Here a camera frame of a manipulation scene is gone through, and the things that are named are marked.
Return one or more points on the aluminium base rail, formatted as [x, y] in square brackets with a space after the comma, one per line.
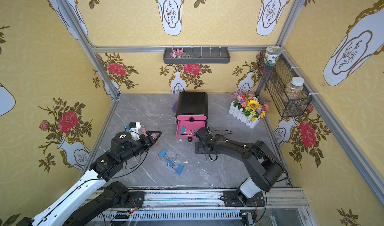
[279, 207]

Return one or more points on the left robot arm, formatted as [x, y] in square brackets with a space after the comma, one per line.
[102, 170]

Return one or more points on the grey wall shelf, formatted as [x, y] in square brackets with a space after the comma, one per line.
[200, 55]

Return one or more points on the pink flowers on shelf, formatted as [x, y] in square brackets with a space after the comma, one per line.
[179, 53]

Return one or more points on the blue binder clip lower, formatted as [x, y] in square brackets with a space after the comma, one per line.
[179, 169]

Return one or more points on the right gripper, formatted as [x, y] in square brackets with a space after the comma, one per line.
[202, 134]

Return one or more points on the blue binder clip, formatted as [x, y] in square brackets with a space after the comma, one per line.
[163, 153]
[179, 169]
[170, 163]

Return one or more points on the black wire basket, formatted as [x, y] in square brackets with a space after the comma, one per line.
[275, 80]

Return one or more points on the blue binder clip upper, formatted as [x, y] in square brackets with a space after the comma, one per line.
[163, 153]

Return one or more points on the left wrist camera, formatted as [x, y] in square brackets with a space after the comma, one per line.
[133, 128]

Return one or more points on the clear jar white lid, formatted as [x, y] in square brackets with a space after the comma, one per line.
[293, 89]

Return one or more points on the purple toy shovel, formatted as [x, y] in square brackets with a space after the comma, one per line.
[175, 105]

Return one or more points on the black pink drawer cabinet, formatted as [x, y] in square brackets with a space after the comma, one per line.
[192, 113]

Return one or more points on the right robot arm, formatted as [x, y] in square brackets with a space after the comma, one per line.
[263, 167]

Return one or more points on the flower planter white fence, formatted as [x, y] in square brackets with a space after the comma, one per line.
[248, 108]

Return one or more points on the jar with green label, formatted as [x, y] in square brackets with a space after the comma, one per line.
[272, 55]

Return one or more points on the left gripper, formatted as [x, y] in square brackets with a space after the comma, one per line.
[149, 137]

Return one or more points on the blue binder clip middle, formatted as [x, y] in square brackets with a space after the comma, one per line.
[170, 163]

